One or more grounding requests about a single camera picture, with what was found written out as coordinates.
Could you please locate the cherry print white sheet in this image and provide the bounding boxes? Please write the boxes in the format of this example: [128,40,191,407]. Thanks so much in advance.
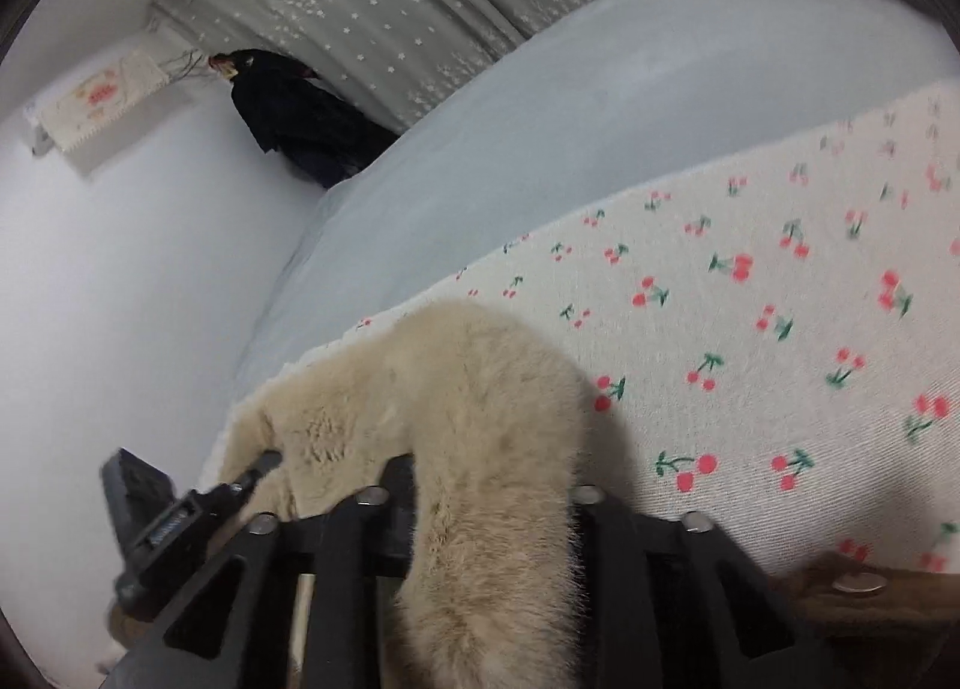
[202,76,960,577]

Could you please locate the light grey bed cover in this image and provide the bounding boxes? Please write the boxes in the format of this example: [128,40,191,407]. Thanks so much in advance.
[233,0,958,395]

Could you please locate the dark hanging clothes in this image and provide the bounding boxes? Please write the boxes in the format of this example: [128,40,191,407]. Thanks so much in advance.
[208,49,398,189]

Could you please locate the wall air conditioner with cover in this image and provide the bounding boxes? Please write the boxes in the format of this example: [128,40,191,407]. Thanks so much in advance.
[18,46,194,177]

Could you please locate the brown coat with fur collar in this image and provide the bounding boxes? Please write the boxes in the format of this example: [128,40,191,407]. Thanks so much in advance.
[104,297,960,689]

